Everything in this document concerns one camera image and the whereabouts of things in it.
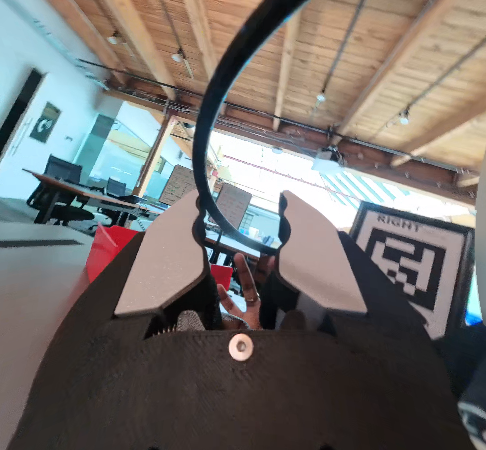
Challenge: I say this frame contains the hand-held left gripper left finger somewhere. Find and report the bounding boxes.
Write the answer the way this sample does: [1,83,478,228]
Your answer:
[113,189,212,318]

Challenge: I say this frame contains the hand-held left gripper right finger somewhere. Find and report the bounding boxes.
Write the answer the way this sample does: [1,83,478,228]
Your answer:
[274,190,369,324]

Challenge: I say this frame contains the red plastic bin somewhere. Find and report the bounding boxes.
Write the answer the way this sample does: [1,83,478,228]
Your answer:
[85,222,234,293]

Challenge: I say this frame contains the black braided hdmi cable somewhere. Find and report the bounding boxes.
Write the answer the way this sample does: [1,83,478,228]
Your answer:
[192,0,357,257]

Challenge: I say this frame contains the person's left hand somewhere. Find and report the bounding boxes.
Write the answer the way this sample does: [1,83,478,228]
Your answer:
[216,252,276,331]

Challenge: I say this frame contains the whiteboard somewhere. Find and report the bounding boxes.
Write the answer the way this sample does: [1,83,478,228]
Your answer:
[214,182,253,230]
[159,164,199,207]

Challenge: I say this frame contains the black framed tag sign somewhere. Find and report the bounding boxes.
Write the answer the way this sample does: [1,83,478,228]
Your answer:
[349,201,476,340]

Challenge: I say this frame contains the black office chair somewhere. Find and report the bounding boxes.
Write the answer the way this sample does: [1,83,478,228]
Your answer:
[27,155,95,226]

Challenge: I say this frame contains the wooden office desk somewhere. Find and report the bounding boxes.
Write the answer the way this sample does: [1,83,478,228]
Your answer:
[23,168,165,227]

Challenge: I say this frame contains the dark logo wall poster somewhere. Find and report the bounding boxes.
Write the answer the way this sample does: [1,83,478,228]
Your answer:
[30,101,61,144]

